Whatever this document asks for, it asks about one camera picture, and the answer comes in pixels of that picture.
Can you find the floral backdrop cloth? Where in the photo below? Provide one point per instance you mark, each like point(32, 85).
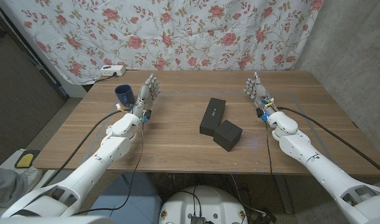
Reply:
point(177, 31)

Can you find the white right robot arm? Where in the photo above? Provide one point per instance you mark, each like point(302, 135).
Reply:
point(320, 168)

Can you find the long black box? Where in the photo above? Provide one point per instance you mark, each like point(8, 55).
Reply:
point(213, 115)

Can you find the white sneaker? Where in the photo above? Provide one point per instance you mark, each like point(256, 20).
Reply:
point(34, 177)

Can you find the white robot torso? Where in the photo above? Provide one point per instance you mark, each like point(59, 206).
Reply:
point(205, 202)

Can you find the white power strip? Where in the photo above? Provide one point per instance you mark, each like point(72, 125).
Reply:
point(112, 70)

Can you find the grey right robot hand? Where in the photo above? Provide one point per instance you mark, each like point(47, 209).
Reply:
point(259, 93)

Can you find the black cube box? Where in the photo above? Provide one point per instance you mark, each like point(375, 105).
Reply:
point(228, 135)

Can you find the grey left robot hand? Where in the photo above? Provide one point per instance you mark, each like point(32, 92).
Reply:
point(144, 96)

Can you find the yellow black foot pedal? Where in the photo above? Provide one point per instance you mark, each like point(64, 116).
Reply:
point(25, 160)

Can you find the black plug adapter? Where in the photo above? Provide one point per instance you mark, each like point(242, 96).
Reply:
point(266, 217)

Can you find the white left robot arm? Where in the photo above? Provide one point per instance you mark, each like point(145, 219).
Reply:
point(93, 168)

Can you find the grey metal table leg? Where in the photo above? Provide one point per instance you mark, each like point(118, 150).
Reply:
point(284, 196)

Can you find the person grey trouser leg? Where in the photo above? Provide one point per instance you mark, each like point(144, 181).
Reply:
point(6, 186)

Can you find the dark blue mug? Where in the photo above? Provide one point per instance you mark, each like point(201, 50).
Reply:
point(124, 95)

